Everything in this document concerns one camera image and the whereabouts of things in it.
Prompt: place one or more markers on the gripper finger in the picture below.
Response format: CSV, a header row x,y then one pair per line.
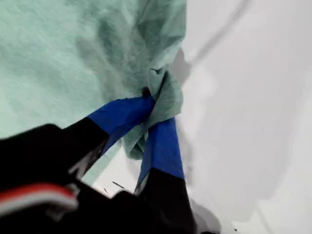
x,y
117,114
163,151

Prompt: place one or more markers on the pale green T-shirt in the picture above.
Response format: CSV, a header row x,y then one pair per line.
x,y
61,61

